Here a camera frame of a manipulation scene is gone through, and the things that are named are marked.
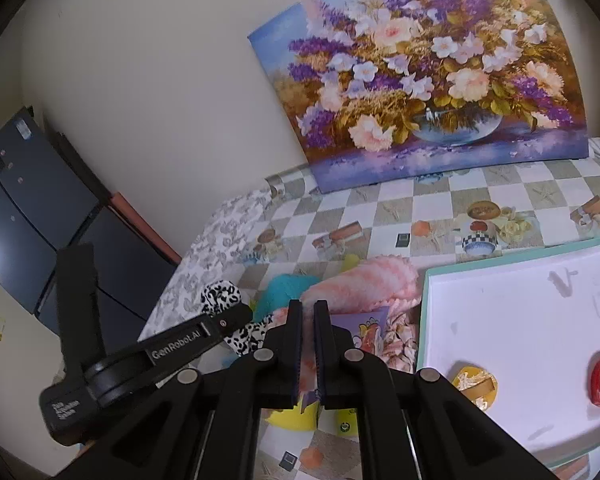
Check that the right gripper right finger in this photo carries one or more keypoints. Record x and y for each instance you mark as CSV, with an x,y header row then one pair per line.
x,y
330,344

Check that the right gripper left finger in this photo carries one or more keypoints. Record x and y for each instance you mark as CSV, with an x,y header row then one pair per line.
x,y
282,371

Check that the yellow sponge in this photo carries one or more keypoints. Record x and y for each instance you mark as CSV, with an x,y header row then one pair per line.
x,y
295,419

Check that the pink floral scrunchie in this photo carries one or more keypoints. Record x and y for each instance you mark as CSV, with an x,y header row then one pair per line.
x,y
400,343

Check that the black white leopard scrunchie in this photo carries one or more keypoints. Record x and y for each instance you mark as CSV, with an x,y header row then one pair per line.
x,y
222,301

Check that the pink white zigzag cloth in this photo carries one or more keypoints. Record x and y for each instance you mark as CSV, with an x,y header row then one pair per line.
x,y
383,281

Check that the green tissue pack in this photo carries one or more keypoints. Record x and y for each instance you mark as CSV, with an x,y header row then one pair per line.
x,y
339,423

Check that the purple tissue pack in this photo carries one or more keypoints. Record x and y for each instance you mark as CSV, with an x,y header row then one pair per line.
x,y
366,328

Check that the teal plastic toy case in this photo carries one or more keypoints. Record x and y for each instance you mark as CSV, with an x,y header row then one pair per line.
x,y
280,291

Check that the dark blue refrigerator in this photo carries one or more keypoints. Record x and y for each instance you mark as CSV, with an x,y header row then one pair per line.
x,y
44,207

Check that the teal rimmed white tray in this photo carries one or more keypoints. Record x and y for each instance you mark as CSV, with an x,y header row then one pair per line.
x,y
532,320

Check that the floral still life painting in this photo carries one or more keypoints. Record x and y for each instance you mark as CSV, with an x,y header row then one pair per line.
x,y
377,90

